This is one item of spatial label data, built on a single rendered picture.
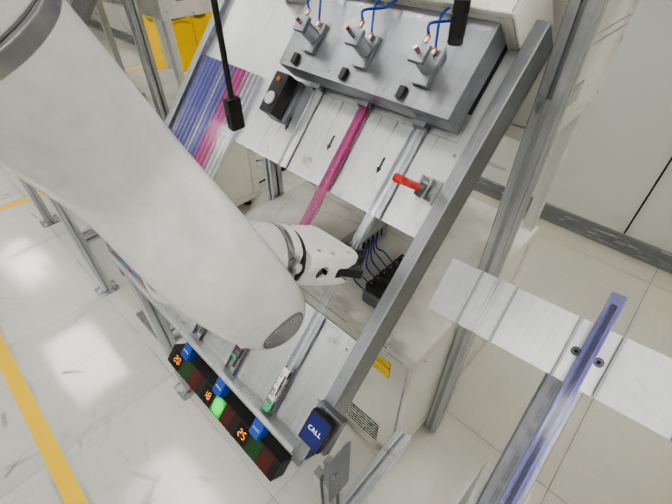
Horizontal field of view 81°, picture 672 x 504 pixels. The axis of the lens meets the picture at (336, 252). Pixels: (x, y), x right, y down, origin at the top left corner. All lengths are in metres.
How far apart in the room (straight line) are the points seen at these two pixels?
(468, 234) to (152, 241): 1.04
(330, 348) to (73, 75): 0.51
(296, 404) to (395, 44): 0.57
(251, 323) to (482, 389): 1.38
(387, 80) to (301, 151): 0.21
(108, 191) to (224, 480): 1.27
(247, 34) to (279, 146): 0.29
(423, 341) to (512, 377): 0.83
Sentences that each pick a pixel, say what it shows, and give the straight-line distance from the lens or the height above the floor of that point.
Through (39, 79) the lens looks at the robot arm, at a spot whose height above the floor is 1.31.
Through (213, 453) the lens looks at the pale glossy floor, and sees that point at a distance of 1.52.
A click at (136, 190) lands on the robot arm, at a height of 1.23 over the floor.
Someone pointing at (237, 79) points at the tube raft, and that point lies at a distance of 0.91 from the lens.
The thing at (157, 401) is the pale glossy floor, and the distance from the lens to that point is 1.67.
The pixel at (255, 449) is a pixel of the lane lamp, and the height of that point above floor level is 0.66.
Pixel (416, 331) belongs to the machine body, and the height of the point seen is 0.62.
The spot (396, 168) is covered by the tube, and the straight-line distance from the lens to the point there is 0.62.
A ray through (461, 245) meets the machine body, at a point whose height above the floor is 0.62.
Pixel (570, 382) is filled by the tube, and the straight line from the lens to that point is 0.49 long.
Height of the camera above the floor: 1.37
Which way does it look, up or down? 42 degrees down
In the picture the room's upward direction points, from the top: straight up
